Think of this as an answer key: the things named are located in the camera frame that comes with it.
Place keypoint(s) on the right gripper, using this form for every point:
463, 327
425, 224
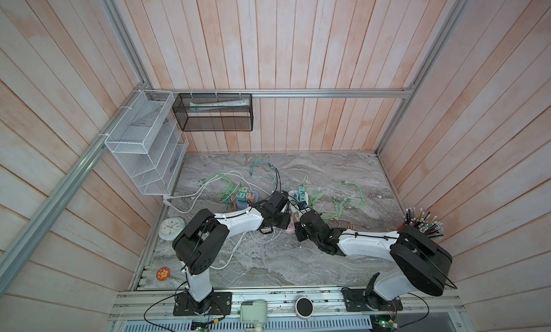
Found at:
299, 236

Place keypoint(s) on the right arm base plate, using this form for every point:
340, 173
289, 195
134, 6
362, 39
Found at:
358, 300

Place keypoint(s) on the white round clock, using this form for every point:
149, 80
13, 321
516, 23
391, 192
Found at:
170, 228

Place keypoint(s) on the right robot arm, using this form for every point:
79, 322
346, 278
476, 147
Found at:
420, 263

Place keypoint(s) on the white wire shelf rack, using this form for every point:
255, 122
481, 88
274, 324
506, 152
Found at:
148, 145

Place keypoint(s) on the red pencil cup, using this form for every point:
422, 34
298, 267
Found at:
424, 222

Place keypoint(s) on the black mesh basket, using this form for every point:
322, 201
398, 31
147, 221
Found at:
206, 112

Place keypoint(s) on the white box device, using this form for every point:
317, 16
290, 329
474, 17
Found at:
254, 314

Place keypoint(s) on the blue power strip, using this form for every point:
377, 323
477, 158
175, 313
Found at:
245, 197

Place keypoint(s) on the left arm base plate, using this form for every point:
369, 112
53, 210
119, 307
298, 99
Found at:
216, 303

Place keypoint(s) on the pink power strip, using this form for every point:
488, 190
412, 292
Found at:
291, 226

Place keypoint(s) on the white power strip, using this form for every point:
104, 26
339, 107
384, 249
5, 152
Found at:
299, 199

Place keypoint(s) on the black round speaker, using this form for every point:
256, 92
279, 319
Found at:
304, 307

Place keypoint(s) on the red round sticker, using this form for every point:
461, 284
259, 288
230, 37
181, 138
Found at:
163, 274

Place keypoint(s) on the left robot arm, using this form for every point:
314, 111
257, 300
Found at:
199, 243

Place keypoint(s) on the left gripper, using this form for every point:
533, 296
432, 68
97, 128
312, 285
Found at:
285, 221

